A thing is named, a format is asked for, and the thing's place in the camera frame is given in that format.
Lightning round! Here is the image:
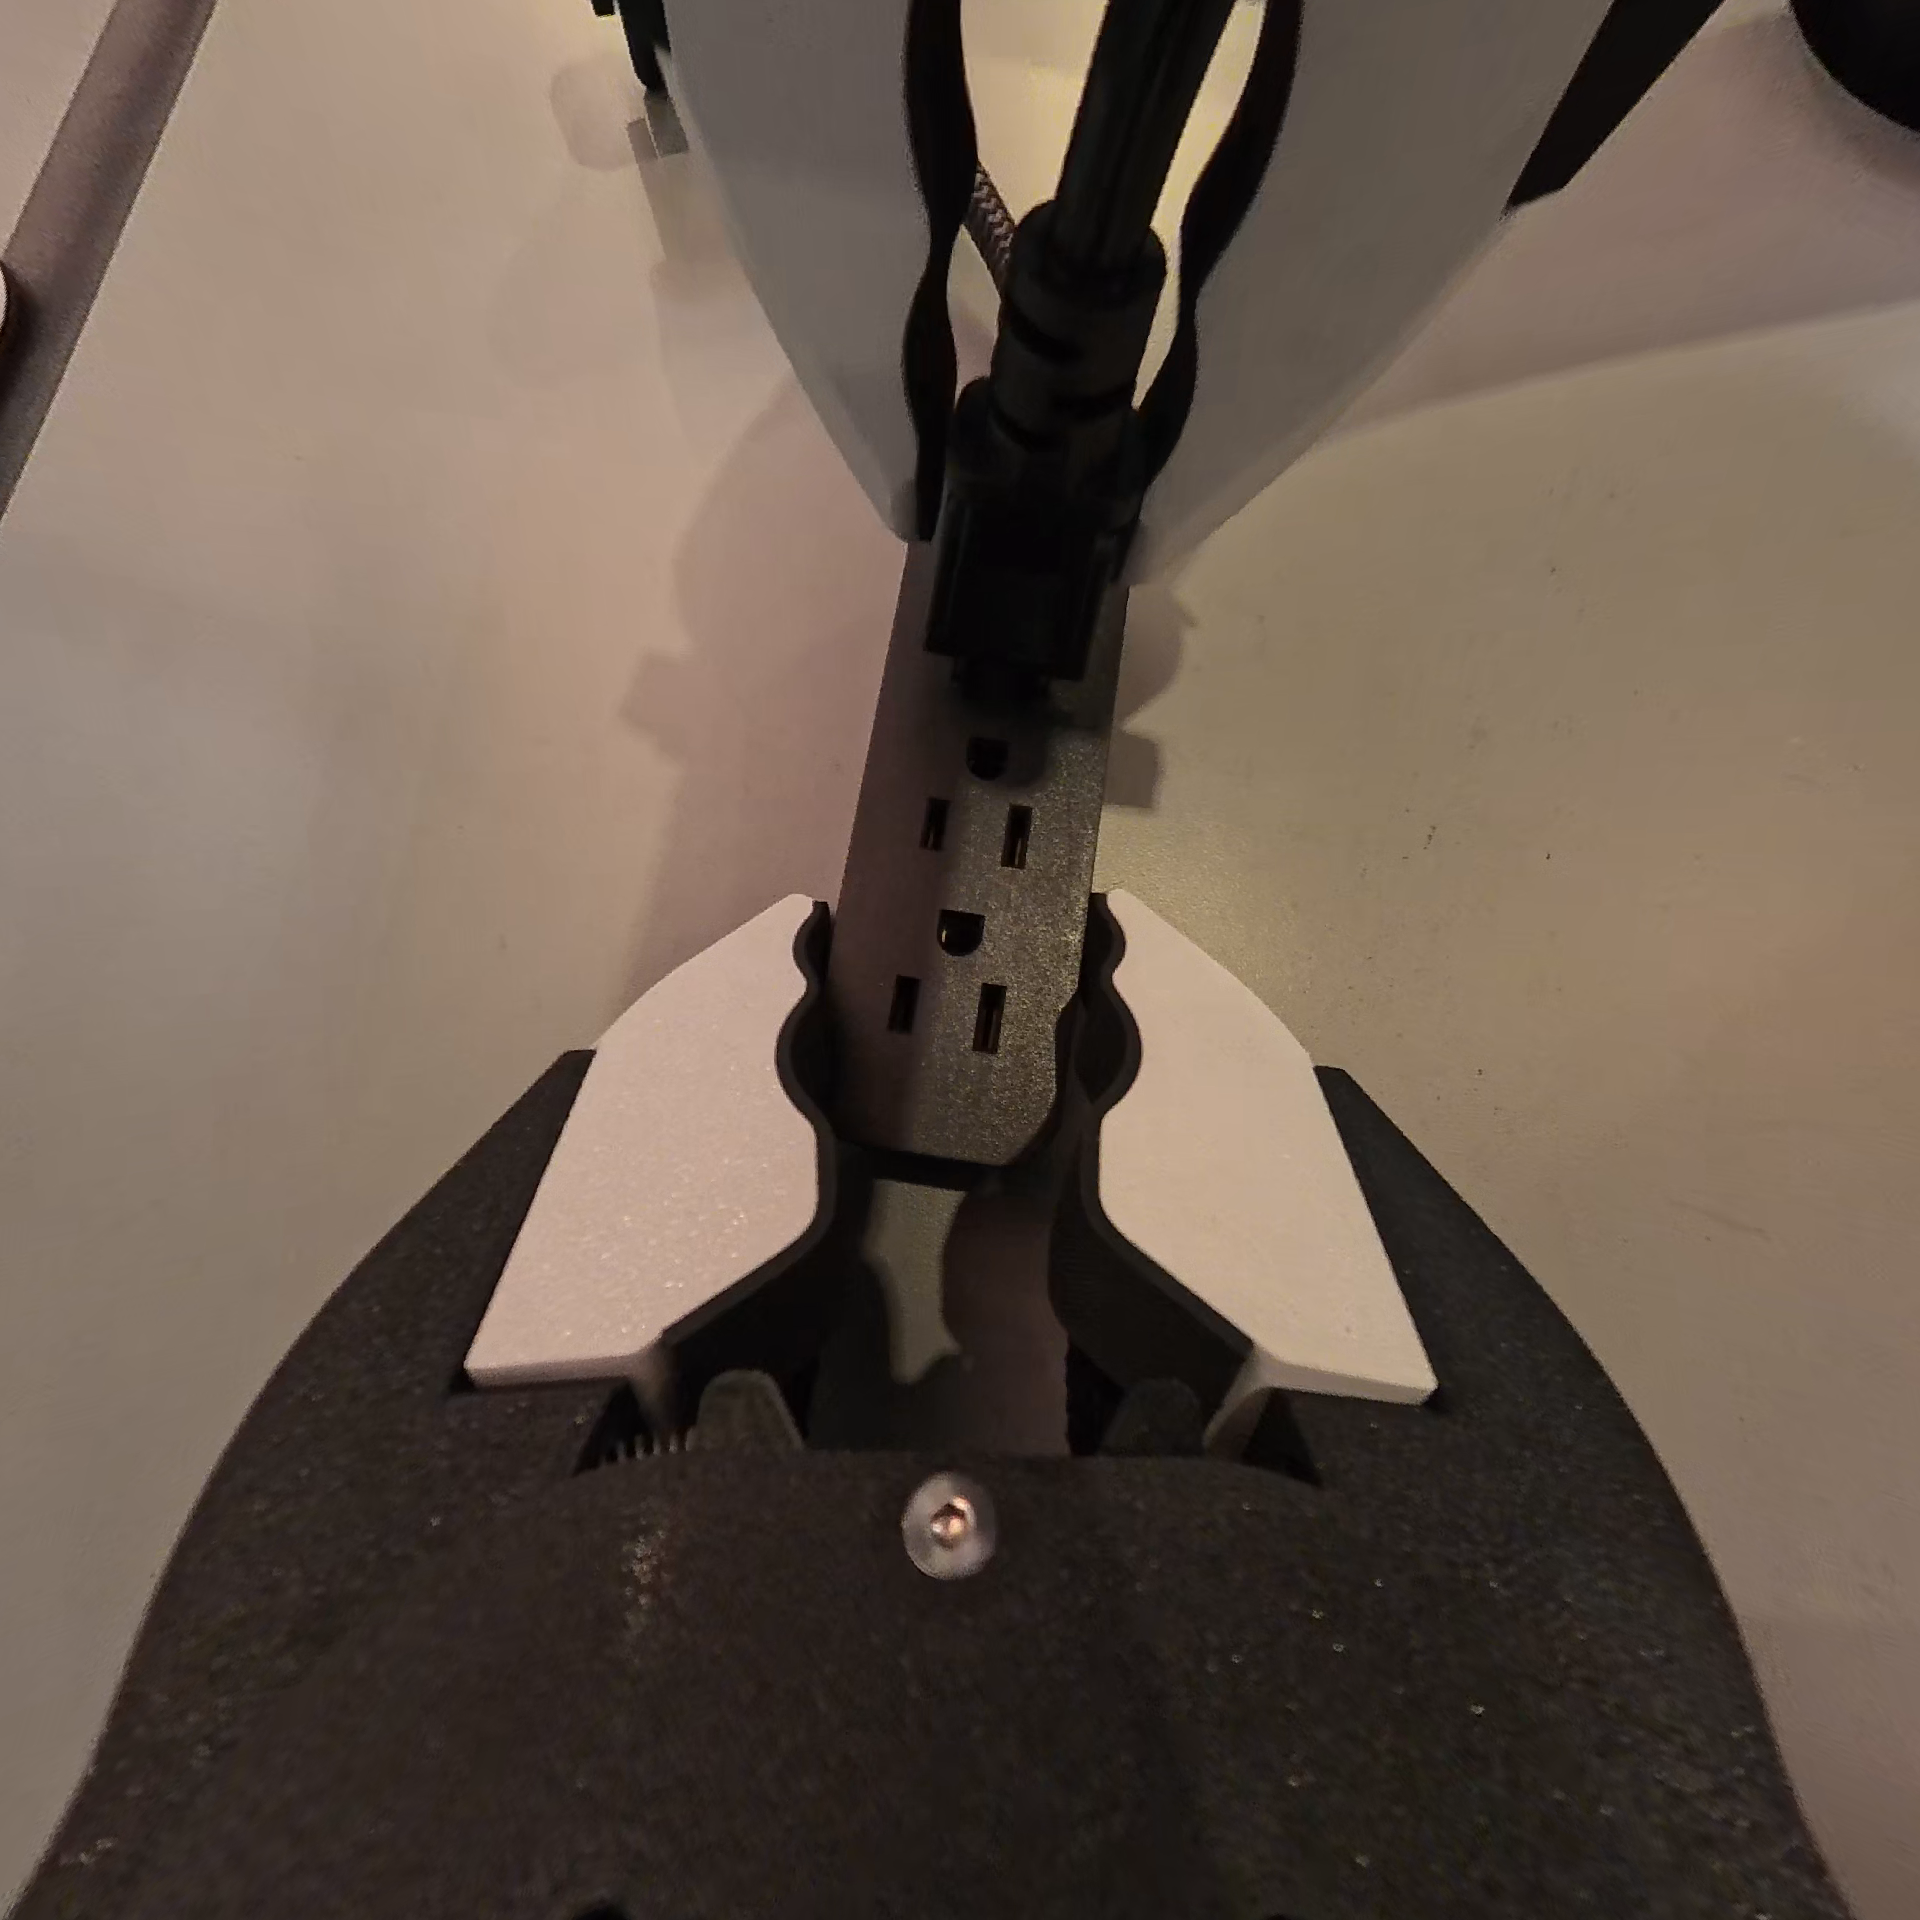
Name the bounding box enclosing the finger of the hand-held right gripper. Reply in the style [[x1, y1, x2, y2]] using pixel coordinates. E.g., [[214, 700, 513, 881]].
[[662, 0, 969, 542], [1118, 0, 1649, 587]]

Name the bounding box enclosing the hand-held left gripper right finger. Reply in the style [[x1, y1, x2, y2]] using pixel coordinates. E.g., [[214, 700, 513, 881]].
[[1057, 887, 1438, 1451]]

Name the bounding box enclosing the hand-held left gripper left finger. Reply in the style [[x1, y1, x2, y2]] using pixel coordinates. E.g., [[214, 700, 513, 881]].
[[465, 891, 840, 1427]]

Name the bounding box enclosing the grey braided power strip cable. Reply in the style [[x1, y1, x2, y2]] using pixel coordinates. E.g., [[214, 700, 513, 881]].
[[960, 163, 1040, 302]]

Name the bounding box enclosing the black power strip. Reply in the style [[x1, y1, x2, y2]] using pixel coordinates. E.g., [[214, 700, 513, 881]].
[[832, 518, 1135, 1176]]

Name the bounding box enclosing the black power plug with cable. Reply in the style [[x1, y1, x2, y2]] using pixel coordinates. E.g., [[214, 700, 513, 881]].
[[922, 0, 1256, 703]]

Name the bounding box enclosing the black rounded object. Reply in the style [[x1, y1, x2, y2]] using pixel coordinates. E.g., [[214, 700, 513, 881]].
[[1793, 0, 1920, 110]]

